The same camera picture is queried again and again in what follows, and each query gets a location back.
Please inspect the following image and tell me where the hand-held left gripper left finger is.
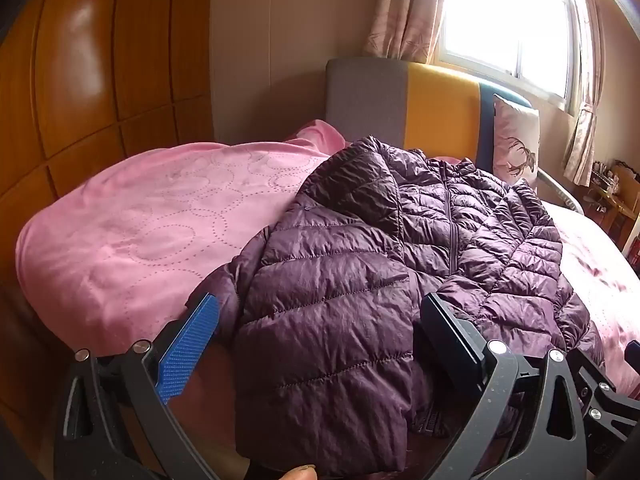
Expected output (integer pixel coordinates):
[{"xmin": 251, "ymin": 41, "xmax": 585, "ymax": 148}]
[{"xmin": 54, "ymin": 292, "xmax": 236, "ymax": 480}]

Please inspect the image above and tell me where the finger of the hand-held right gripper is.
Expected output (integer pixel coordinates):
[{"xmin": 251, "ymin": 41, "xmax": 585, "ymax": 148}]
[{"xmin": 570, "ymin": 341, "xmax": 640, "ymax": 461}]

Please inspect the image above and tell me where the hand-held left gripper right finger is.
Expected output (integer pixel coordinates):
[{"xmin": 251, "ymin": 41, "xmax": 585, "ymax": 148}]
[{"xmin": 420, "ymin": 294, "xmax": 588, "ymax": 480}]

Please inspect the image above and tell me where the purple puffer jacket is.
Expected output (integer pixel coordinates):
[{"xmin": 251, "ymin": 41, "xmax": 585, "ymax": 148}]
[{"xmin": 187, "ymin": 135, "xmax": 608, "ymax": 478}]

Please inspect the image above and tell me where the pink dotted blanket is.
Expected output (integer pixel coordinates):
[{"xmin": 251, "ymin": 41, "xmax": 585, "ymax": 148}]
[{"xmin": 15, "ymin": 119, "xmax": 640, "ymax": 480}]

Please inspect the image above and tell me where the cluttered wooden shelf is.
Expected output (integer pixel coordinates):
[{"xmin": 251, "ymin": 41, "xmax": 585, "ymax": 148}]
[{"xmin": 582, "ymin": 160, "xmax": 640, "ymax": 266}]

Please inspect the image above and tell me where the deer print pillow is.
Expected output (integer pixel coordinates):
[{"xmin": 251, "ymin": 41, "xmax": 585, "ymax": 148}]
[{"xmin": 492, "ymin": 94, "xmax": 542, "ymax": 193}]

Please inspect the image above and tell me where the grey yellow blue headboard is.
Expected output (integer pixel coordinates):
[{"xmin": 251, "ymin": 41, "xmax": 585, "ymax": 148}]
[{"xmin": 325, "ymin": 57, "xmax": 533, "ymax": 161}]

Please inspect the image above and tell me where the pink patterned curtain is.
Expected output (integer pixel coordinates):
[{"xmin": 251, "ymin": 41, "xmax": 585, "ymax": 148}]
[
  {"xmin": 364, "ymin": 0, "xmax": 448, "ymax": 65},
  {"xmin": 562, "ymin": 0, "xmax": 606, "ymax": 187}
]

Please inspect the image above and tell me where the wooden wardrobe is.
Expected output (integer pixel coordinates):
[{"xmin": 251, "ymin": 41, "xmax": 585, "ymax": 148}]
[{"xmin": 0, "ymin": 0, "xmax": 216, "ymax": 461}]

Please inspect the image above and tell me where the bright window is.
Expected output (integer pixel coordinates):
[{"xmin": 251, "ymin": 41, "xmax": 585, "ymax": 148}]
[{"xmin": 437, "ymin": 0, "xmax": 581, "ymax": 111}]

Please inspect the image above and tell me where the white bed rail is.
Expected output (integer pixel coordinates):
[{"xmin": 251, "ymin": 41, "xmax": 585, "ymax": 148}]
[{"xmin": 537, "ymin": 170, "xmax": 583, "ymax": 216}]

